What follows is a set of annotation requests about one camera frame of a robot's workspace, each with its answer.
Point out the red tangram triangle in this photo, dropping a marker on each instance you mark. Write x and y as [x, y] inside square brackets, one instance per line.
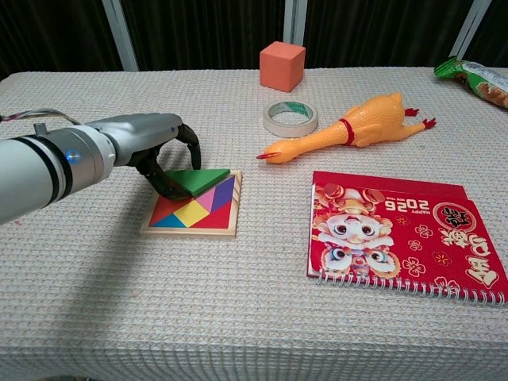
[220, 218]

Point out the orange-red tangram triangle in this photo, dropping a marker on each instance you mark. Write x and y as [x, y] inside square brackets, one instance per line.
[160, 212]

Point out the beige woven tablecloth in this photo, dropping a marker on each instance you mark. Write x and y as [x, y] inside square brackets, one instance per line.
[198, 309]

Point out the masking tape roll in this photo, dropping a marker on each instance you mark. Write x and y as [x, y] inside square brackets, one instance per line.
[274, 126]

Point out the pink tangram triangle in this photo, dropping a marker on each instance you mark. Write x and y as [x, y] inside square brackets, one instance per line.
[207, 201]

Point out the yellow tangram square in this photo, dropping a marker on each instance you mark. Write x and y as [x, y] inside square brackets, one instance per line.
[193, 212]

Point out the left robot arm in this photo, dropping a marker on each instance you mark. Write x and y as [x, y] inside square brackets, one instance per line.
[31, 174]

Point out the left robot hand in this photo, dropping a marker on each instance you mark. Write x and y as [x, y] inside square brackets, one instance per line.
[139, 131]

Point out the wooden tangram tray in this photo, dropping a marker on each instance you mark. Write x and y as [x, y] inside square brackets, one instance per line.
[236, 214]

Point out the green wooden triangle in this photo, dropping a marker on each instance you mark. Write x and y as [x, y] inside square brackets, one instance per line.
[202, 180]

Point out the yellow rubber chicken toy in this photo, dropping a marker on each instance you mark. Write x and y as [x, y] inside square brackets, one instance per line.
[369, 121]

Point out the grey metal frame post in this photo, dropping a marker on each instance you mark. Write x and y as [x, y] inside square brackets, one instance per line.
[294, 20]
[121, 35]
[470, 28]

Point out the red spiral calendar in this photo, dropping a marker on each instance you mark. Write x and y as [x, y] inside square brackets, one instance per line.
[397, 238]

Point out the purple tangram parallelogram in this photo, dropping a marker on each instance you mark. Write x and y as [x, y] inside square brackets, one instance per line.
[224, 194]

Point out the blue tangram triangle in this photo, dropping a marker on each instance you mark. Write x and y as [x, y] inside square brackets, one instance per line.
[170, 222]

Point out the dark curtain panel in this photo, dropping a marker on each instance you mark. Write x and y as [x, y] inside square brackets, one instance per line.
[381, 31]
[498, 35]
[202, 31]
[51, 31]

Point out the orange foam cube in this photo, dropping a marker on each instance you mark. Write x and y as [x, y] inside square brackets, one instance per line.
[279, 67]

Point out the green snack packet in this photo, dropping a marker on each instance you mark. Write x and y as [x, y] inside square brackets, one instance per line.
[480, 81]

